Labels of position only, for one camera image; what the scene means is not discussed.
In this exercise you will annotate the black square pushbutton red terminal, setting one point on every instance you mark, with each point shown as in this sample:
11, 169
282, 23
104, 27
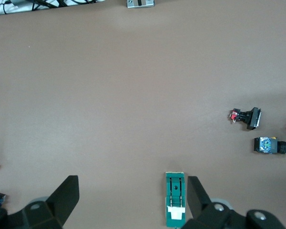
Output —
251, 118

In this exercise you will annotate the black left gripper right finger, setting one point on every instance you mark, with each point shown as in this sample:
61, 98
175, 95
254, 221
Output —
197, 200

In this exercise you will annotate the green mushroom button blue block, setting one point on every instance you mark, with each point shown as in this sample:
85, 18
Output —
268, 145

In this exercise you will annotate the aluminium profile post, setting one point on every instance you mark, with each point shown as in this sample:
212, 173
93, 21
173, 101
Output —
140, 3

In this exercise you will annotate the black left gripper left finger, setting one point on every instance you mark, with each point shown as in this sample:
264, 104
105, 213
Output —
62, 198

